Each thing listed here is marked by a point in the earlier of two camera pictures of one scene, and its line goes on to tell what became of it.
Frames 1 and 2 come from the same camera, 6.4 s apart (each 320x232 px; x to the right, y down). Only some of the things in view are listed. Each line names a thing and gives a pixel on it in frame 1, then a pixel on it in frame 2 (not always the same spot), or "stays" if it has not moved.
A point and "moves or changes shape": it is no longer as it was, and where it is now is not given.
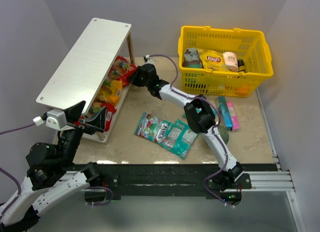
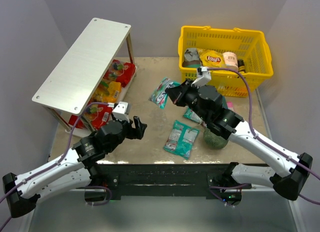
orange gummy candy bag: (110, 93) moves or changes shape
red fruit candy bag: (122, 69) moves or changes shape
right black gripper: (139, 75) to (185, 94)
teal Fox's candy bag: (155, 129) to (158, 95)
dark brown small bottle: (241, 66) stays
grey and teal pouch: (192, 58) stays
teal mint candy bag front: (180, 138) stays
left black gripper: (83, 125) to (133, 130)
